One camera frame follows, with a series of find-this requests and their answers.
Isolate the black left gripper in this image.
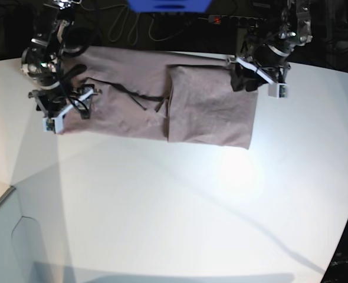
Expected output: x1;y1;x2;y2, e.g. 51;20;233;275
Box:
231;42;291;92

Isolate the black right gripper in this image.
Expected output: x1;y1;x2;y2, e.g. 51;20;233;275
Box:
35;64;93;120

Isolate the mauve grey t-shirt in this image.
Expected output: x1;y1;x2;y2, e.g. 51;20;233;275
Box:
62;47;258;149

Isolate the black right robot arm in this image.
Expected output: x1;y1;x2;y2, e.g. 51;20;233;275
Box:
21;1;100;119

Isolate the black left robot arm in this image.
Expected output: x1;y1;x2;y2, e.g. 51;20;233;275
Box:
228;1;313;98

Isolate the black power strip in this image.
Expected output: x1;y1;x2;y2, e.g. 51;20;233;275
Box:
207;15;266;28

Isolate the blue plastic box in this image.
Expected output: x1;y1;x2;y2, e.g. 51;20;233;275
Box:
127;0;212;13

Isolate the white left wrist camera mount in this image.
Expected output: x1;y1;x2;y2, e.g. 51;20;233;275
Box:
226;56;289;98

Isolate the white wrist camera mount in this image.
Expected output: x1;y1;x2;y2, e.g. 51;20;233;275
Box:
28;84;101;134
226;56;289;98

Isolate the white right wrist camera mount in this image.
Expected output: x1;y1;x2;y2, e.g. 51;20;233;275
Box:
28;84;101;134

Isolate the white loose cable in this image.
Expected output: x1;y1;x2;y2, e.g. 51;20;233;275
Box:
107;11;192;42

